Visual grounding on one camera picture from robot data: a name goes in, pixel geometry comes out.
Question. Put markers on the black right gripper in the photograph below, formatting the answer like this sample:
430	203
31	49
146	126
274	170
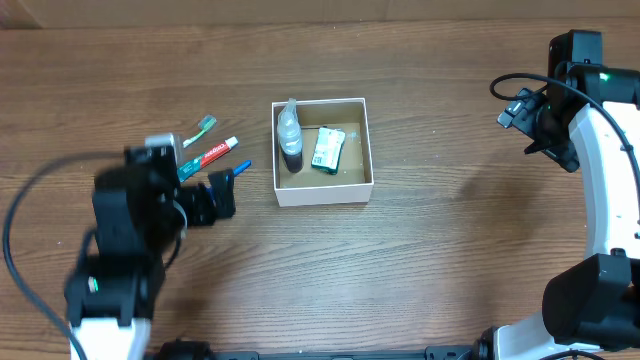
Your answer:
523	118

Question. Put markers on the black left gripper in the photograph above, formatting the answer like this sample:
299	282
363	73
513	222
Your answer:
223	201

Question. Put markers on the blue disposable razor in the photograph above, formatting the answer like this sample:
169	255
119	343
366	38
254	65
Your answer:
241	168

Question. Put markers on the clear foam pump bottle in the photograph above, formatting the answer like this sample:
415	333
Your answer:
290	137

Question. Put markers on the green soap packet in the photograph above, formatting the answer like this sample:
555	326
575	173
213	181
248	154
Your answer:
328	149

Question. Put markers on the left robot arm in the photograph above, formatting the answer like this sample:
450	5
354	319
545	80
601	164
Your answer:
140	212

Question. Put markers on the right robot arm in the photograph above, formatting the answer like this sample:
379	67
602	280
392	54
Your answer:
586	118

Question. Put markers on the red green toothpaste tube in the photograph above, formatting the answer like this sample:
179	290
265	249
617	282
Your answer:
195	165

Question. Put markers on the green white toothbrush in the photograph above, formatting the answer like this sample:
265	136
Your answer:
204	126

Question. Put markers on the white cardboard box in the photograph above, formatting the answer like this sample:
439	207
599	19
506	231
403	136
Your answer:
353	182

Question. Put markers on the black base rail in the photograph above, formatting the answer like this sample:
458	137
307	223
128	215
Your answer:
447	352

